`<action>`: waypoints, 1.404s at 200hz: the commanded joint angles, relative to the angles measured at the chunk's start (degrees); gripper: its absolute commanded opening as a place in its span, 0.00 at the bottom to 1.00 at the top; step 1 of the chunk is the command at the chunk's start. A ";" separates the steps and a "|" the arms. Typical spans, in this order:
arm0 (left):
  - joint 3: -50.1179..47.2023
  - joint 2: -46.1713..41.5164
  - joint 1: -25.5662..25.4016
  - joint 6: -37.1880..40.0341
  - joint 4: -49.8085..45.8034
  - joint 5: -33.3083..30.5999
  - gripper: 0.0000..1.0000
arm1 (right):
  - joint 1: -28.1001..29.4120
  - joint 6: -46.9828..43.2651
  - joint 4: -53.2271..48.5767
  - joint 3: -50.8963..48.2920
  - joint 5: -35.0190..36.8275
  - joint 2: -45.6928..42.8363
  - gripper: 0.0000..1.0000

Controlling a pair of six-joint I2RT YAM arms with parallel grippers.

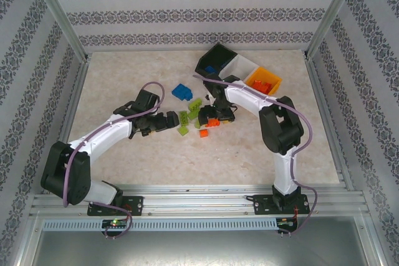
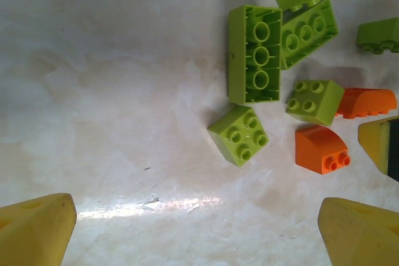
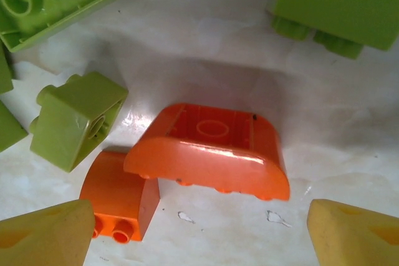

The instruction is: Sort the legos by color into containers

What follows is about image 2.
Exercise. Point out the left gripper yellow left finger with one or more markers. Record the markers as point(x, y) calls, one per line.
point(34, 231)

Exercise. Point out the orange arch lego brick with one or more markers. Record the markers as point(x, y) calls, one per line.
point(364, 101)

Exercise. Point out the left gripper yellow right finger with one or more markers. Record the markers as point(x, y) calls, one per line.
point(361, 235)

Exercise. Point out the orange curved lego brick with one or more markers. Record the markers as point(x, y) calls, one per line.
point(315, 144)

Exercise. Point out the lime green square lego brick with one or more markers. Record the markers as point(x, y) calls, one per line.
point(227, 141)
point(327, 104)
point(378, 34)

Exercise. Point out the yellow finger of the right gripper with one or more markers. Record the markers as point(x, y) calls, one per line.
point(381, 144)

